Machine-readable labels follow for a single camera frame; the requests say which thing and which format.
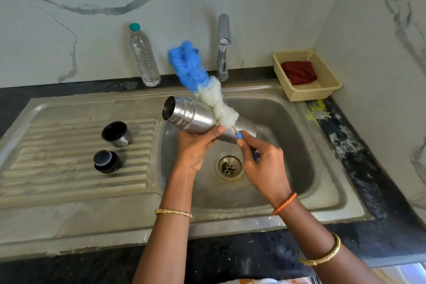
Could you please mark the person's left hand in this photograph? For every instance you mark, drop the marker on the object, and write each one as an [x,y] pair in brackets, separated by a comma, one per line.
[192,151]

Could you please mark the person's right hand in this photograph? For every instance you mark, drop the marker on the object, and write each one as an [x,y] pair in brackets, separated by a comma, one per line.
[266,170]

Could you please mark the person's left thumb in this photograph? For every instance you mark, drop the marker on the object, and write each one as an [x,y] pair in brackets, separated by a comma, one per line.
[214,130]

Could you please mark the person's right thumb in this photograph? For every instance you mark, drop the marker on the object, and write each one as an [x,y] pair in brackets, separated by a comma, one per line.
[245,153]

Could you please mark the stainless steel flask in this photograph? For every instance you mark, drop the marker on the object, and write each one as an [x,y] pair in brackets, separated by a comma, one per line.
[194,115]

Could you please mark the blue and white bottle brush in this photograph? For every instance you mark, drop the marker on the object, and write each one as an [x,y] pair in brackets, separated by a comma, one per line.
[196,77]

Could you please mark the person's left forearm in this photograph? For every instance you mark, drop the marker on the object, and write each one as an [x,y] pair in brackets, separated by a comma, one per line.
[166,227]

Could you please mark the person's right forearm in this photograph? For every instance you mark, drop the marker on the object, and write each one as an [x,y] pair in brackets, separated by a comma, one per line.
[319,243]

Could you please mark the sink drain strainer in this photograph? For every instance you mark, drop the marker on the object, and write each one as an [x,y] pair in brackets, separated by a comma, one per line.
[229,168]

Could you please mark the chrome sink tap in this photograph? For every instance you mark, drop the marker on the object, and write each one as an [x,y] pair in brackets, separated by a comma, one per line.
[223,47]

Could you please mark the thin gold bangle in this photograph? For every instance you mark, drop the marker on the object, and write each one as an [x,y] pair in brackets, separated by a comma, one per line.
[173,212]

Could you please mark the dark red cloth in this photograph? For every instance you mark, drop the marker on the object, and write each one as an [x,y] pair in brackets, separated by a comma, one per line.
[299,72]

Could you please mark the beige plastic basket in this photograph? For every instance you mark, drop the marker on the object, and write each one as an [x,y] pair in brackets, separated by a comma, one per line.
[319,89]

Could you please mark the steel flask cup lid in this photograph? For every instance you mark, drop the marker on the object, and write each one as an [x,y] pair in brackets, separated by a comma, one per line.
[116,134]

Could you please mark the clear plastic water bottle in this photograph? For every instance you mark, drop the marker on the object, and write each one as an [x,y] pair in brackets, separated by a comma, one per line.
[144,57]

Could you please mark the black flask stopper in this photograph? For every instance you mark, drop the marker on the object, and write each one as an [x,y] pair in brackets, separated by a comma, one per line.
[106,161]

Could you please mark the thick gold bangle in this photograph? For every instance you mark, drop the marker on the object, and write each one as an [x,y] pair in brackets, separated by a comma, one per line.
[324,253]

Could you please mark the stainless steel sink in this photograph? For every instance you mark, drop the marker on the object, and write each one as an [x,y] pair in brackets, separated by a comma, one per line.
[83,194]

